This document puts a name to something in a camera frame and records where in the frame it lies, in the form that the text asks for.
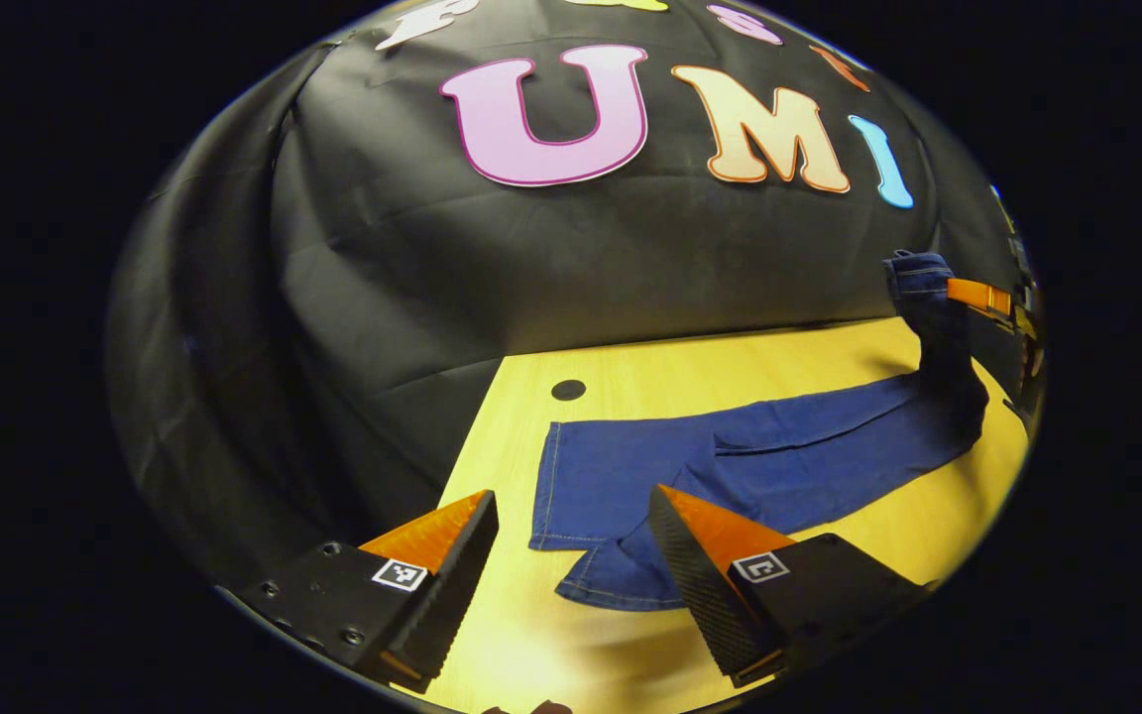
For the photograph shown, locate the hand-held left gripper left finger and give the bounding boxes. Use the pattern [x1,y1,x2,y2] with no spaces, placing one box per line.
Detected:
[234,489,500,693]

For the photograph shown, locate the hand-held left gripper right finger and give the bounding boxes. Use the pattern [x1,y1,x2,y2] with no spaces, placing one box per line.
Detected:
[647,483,929,688]

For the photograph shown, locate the blue denim jeans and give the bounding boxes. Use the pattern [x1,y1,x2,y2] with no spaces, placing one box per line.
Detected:
[529,251,990,611]

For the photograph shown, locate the black backdrop cloth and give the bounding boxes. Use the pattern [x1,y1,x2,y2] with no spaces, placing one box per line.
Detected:
[105,0,1040,586]

